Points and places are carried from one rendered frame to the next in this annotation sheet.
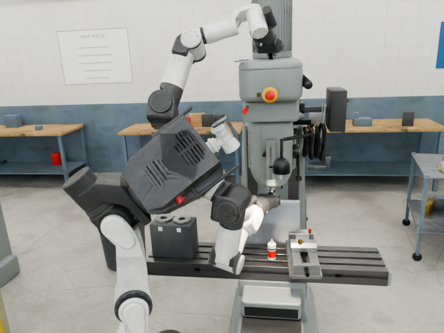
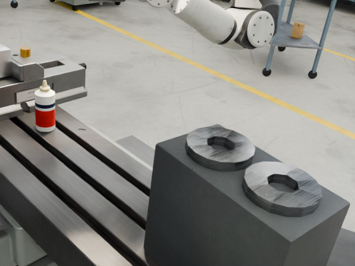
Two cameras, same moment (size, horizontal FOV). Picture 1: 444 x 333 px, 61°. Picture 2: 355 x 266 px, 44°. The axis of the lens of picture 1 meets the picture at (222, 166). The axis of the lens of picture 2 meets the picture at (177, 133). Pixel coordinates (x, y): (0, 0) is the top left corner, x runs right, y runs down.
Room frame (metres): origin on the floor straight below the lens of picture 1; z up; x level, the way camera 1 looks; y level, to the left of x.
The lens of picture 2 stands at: (2.23, 0.43, 1.39)
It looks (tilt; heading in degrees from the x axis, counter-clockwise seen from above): 29 degrees down; 212
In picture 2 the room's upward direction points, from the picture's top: 8 degrees clockwise
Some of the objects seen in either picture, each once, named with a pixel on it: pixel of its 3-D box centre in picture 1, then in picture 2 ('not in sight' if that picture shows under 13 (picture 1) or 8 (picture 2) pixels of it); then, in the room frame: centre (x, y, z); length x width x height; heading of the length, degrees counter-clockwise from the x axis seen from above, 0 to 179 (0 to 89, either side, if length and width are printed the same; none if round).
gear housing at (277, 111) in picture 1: (271, 105); not in sight; (1.76, -0.25, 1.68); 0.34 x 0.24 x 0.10; 171
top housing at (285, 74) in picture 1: (271, 77); not in sight; (1.74, -0.24, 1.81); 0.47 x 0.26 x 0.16; 171
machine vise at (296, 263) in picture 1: (302, 249); (7, 79); (1.67, -0.38, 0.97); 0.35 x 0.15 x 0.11; 174
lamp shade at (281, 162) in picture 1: (281, 164); not in sight; (1.47, -0.24, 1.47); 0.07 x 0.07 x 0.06
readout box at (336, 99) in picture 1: (336, 108); not in sight; (1.97, -0.62, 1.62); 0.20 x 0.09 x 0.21; 171
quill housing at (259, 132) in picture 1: (271, 150); not in sight; (1.73, -0.24, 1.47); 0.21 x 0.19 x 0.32; 81
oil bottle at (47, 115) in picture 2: (271, 248); (45, 104); (1.69, -0.23, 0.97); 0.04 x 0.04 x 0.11
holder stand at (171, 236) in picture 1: (174, 235); (234, 225); (1.79, 0.27, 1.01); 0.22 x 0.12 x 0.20; 77
